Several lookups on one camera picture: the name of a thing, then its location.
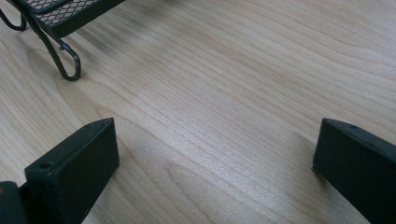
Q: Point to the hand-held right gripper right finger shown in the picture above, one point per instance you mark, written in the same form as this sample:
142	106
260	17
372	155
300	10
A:
358	168

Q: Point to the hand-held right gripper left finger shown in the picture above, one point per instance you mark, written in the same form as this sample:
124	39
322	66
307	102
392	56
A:
74	174

